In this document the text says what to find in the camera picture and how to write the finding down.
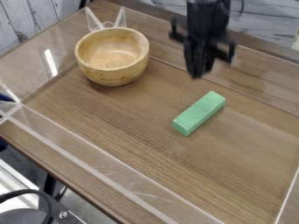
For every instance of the clear acrylic tray wall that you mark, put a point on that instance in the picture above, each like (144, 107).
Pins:
(104, 139)

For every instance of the green rectangular block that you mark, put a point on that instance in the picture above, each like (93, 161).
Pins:
(197, 113)

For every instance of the light wooden bowl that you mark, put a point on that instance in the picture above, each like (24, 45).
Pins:
(112, 56)

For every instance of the black table leg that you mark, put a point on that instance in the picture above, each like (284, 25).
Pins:
(49, 185)

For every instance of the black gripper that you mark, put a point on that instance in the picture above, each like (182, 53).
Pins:
(202, 34)

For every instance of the grey metal base plate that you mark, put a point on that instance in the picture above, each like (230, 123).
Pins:
(61, 214)

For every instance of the blue object at edge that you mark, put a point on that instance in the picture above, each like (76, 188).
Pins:
(5, 98)

